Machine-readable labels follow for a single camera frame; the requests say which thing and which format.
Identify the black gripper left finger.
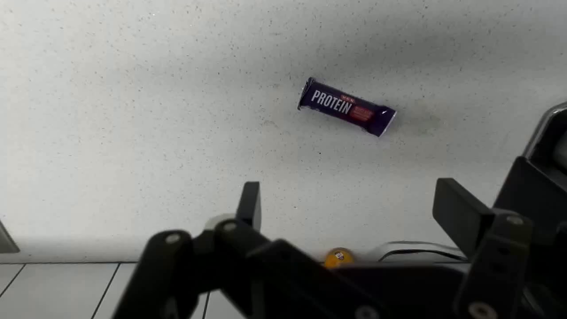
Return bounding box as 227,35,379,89
112,181,332,319

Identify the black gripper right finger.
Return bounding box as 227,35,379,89
433,177,534,319

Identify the purple protein bar packet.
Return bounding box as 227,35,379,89
298,78,397,136

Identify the small orange fruit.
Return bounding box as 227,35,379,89
323,248,356,269

